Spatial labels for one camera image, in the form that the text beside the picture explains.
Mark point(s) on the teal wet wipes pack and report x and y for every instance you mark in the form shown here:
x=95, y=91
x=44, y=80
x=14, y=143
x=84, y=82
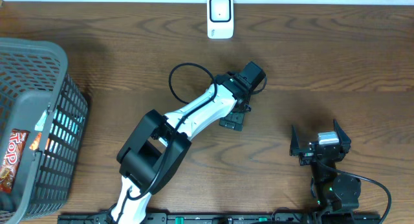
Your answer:
x=65, y=133

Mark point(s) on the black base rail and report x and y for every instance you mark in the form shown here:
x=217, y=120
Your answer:
x=164, y=218

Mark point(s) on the white barcode scanner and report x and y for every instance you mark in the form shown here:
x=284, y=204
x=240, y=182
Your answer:
x=220, y=19

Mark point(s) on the grey plastic basket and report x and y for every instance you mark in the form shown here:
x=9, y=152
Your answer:
x=34, y=85

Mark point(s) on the red snack bar wrapper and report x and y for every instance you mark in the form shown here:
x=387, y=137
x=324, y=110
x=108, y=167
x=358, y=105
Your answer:
x=16, y=144

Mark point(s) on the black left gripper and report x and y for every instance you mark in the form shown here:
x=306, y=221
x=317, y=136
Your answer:
x=237, y=123

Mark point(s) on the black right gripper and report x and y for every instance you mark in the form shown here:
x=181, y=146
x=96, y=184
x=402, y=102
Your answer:
x=306, y=156

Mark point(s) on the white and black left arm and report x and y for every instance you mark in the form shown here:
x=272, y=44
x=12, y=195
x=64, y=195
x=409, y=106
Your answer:
x=157, y=146

